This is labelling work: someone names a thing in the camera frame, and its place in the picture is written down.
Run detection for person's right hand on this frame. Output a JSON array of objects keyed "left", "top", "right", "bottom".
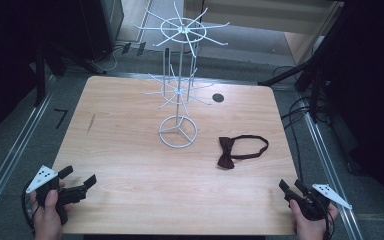
[{"left": 288, "top": 200, "right": 340, "bottom": 240}]

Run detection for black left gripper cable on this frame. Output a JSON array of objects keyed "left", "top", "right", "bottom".
[{"left": 20, "top": 184, "right": 37, "bottom": 236}]

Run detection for white floor cable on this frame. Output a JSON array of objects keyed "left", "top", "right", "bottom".
[{"left": 90, "top": 45, "right": 125, "bottom": 73}]

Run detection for metal floor rail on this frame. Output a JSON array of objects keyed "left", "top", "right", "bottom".
[
  {"left": 0, "top": 75, "right": 58, "bottom": 222},
  {"left": 299, "top": 94, "right": 365, "bottom": 240}
]

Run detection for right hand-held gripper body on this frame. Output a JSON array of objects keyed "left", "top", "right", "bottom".
[{"left": 284, "top": 183, "right": 354, "bottom": 222}]

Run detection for dark cabinet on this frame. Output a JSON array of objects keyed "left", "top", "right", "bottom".
[{"left": 78, "top": 0, "right": 125, "bottom": 63}]

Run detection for dark red bow tie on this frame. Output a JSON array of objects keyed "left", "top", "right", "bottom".
[{"left": 217, "top": 134, "right": 270, "bottom": 170}]

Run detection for white wire display rack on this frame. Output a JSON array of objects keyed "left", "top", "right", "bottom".
[{"left": 133, "top": 1, "right": 231, "bottom": 149}]

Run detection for person's left hand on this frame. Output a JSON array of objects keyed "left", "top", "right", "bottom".
[{"left": 29, "top": 180, "right": 75, "bottom": 240}]

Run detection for black floor cables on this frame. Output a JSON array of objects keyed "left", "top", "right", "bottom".
[{"left": 272, "top": 64, "right": 329, "bottom": 183}]

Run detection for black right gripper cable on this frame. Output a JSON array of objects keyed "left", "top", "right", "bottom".
[{"left": 323, "top": 213, "right": 336, "bottom": 240}]

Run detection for black tripod stand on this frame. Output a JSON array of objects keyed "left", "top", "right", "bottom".
[
  {"left": 257, "top": 4, "right": 351, "bottom": 125},
  {"left": 33, "top": 39, "right": 108, "bottom": 108}
]

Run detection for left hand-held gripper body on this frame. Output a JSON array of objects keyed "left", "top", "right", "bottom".
[{"left": 25, "top": 165, "right": 89, "bottom": 226}]

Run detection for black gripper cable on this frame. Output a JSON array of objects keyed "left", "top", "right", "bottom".
[
  {"left": 20, "top": 184, "right": 37, "bottom": 236},
  {"left": 323, "top": 213, "right": 336, "bottom": 240}
]

